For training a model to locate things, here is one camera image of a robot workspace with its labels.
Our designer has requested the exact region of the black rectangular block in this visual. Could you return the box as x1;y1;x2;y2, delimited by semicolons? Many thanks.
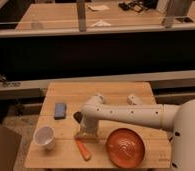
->
73;112;82;123

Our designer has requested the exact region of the long wooden workbench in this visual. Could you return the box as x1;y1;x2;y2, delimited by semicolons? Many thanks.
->
0;1;195;38

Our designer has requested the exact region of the grey metal post right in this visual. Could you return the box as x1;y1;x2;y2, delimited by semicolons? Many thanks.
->
162;0;193;28

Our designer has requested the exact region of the grey metal post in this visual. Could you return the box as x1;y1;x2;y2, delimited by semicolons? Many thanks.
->
76;0;86;32
162;0;193;28

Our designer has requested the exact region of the black cluttered equipment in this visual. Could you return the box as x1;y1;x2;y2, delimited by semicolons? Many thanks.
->
118;0;158;13

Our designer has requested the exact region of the small wooden table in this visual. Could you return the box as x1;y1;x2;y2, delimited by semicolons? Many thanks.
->
24;82;178;170

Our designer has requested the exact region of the blue sponge block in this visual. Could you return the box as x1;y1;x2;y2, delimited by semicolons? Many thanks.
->
54;103;66;119

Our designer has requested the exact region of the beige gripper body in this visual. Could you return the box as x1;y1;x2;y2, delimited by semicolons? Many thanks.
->
75;128;98;141

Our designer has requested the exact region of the brown cardboard box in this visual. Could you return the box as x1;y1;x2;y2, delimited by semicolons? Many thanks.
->
0;124;22;171

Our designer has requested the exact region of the orange pepper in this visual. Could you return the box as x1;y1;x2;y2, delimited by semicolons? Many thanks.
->
75;139;91;161

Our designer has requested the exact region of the orange ridged plate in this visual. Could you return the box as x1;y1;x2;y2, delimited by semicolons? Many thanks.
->
106;128;145;169

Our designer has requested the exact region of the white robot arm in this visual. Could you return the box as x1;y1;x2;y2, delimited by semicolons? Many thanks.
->
78;94;195;171

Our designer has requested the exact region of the white plastic bottle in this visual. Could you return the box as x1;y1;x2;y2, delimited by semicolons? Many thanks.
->
127;94;143;105

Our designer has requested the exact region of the white paper sheet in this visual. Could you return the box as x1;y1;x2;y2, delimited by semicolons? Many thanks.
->
88;5;109;11

